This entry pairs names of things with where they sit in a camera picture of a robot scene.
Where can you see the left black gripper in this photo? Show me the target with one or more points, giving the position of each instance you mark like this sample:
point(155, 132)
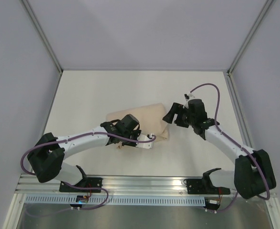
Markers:
point(137, 133)

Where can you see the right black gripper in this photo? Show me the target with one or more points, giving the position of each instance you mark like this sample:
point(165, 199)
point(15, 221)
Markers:
point(179, 117)

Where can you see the beige cloth drape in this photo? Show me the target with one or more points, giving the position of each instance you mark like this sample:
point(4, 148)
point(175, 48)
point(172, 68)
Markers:
point(150, 122)

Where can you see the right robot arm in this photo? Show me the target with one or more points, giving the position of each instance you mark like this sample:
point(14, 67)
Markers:
point(253, 173)

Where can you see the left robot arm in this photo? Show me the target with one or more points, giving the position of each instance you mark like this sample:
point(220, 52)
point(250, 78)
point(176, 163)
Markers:
point(47, 160)

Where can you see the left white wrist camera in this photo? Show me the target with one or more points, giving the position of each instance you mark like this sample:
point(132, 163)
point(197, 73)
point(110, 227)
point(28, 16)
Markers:
point(145, 141)

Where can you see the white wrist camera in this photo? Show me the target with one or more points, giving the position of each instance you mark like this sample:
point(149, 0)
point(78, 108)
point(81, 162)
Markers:
point(188, 97)
point(145, 141)

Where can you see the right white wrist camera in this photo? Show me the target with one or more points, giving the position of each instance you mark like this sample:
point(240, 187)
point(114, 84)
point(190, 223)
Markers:
point(188, 97)

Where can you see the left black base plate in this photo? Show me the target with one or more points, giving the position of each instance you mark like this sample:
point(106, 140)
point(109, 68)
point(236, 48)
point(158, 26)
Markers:
point(92, 186)

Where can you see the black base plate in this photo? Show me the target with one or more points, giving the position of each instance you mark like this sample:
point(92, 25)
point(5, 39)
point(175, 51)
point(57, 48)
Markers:
point(92, 186)
point(201, 186)

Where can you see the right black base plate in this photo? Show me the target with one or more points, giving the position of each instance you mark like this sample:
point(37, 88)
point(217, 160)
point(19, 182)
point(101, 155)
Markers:
point(201, 186)

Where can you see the slotted grey cable duct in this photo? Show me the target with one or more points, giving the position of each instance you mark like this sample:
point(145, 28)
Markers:
point(116, 200)

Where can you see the aluminium mounting rail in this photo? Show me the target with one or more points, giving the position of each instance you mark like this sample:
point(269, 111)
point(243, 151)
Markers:
point(122, 185)

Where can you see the right aluminium frame post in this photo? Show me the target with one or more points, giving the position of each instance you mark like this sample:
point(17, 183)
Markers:
point(250, 35)

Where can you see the aluminium frame post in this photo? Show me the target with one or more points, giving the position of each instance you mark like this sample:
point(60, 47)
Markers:
point(37, 26)
point(250, 35)

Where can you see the left aluminium frame post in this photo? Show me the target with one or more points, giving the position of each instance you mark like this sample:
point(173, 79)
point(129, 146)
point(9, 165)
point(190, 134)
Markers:
point(37, 26)

